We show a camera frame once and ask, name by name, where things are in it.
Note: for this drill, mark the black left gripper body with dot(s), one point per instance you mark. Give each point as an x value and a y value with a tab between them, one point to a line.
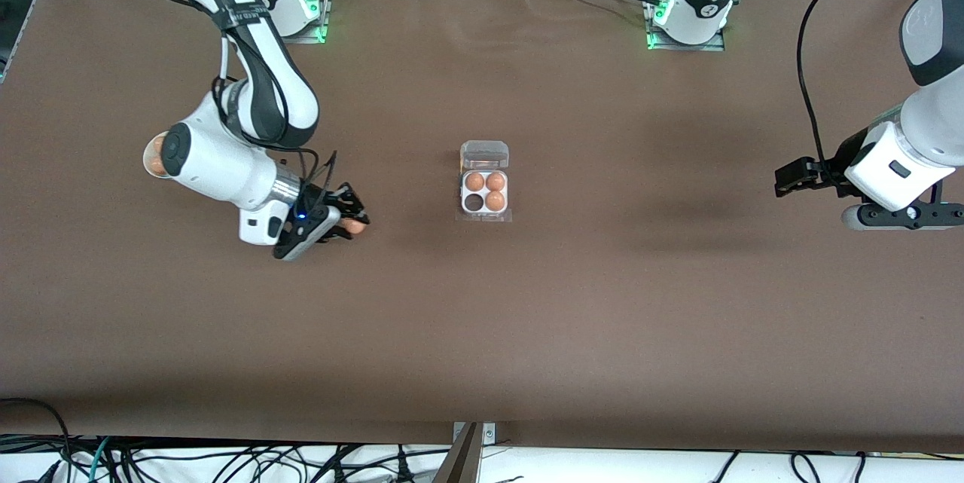
834	163

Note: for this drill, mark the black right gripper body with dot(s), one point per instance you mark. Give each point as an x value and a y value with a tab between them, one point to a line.
337	200

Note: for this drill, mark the brown egg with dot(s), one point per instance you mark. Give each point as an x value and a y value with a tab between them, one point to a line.
355	227
156	165
495	200
495	181
474	181
158	142

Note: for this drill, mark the clear plastic egg box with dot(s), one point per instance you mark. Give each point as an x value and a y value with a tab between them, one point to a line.
484	154

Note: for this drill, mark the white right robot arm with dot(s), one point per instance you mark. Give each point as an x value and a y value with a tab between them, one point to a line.
218	166

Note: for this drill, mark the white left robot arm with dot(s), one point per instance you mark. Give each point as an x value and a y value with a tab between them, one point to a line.
934	121

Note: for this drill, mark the white bowl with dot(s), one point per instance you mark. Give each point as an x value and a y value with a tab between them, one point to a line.
144	159

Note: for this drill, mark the dark metal bar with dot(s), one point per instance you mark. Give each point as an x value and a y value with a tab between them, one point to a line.
461	460

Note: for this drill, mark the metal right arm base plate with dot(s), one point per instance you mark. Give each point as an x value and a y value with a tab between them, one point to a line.
312	35

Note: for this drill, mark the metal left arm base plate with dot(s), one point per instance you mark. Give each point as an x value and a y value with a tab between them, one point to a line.
685	47

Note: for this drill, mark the silver table edge bracket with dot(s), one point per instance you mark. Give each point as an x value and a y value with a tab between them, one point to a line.
489	434

